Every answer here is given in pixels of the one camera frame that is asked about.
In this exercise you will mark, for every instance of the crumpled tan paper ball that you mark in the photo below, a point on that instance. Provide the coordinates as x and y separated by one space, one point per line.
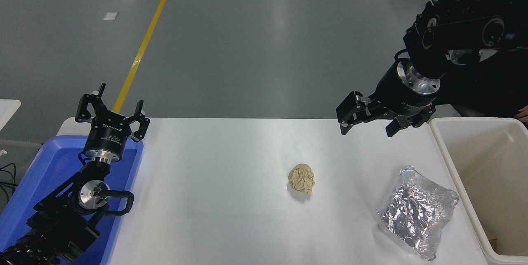
302 178

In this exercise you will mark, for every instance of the large pale plastic bin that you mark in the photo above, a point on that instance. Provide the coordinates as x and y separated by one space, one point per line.
495 174

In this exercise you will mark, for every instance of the silver foil plate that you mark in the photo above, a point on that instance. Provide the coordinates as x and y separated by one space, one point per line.
416 211

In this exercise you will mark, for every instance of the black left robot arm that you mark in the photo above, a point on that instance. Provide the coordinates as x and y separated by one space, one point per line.
62 223

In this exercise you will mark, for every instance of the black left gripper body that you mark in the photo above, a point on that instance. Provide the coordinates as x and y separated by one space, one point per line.
108 135

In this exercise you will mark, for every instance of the white side table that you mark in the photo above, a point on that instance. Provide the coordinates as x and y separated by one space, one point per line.
6 112

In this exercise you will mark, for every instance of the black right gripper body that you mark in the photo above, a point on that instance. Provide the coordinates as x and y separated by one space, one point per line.
398 95

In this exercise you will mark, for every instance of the person's hand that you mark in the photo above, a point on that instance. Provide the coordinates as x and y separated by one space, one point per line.
524 114

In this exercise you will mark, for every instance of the person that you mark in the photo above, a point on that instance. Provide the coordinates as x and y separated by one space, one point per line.
486 87

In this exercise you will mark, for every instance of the white paper scrap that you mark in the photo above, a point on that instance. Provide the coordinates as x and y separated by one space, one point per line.
110 16

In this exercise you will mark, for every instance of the blue plastic tray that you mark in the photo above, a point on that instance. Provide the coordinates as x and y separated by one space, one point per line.
49 166

